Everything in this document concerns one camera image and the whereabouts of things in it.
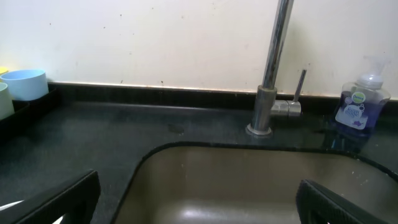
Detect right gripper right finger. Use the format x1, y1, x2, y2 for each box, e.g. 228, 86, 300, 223
295, 179, 391, 224

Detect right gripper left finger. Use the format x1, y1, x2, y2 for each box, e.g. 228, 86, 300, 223
0, 169, 101, 224

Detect black tray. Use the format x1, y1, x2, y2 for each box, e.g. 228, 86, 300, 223
12, 86, 62, 125
0, 101, 31, 144

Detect steel sink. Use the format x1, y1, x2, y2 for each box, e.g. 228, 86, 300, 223
111, 141, 398, 224

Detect blue soap bottle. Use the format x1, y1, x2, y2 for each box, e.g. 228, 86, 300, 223
329, 55, 392, 135

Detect light green cup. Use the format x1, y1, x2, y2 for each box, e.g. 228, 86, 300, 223
0, 82, 16, 121

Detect blue cup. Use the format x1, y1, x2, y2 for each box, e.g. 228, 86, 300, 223
0, 68, 50, 102

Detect steel tap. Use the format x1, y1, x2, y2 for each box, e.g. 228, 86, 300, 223
245, 0, 308, 138

